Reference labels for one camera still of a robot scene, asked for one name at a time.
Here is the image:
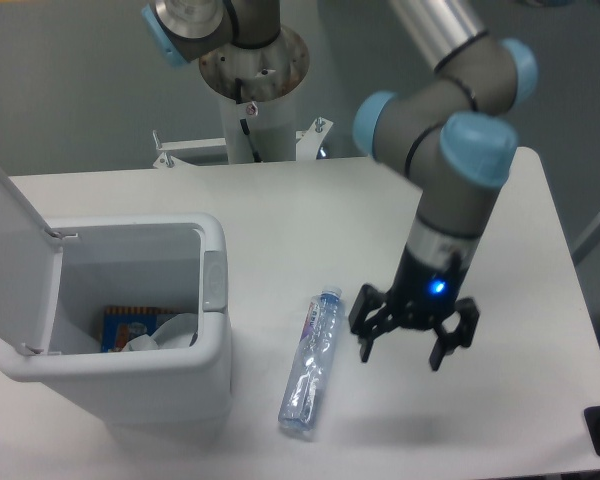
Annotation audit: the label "clear crushed plastic bottle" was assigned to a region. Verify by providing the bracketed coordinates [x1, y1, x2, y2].
[278, 286, 344, 436]

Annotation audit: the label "white trash can lid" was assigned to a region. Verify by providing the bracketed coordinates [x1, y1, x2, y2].
[0, 168, 63, 355]

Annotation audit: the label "blue orange snack package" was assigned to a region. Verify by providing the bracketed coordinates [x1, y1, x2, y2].
[101, 306, 159, 353]

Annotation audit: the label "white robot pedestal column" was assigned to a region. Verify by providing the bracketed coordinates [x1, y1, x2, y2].
[199, 26, 310, 143]

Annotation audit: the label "white plastic wrapper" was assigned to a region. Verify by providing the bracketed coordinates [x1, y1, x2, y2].
[122, 313, 199, 352]

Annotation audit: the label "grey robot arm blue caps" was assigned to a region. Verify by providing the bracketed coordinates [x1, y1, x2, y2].
[142, 1, 538, 369]

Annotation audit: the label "white metal base frame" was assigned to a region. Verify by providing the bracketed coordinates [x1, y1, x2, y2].
[153, 117, 334, 169]

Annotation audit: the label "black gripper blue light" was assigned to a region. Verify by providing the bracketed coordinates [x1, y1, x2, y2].
[348, 246, 480, 371]

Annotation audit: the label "white trash can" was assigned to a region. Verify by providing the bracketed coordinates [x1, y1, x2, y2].
[0, 213, 232, 424]

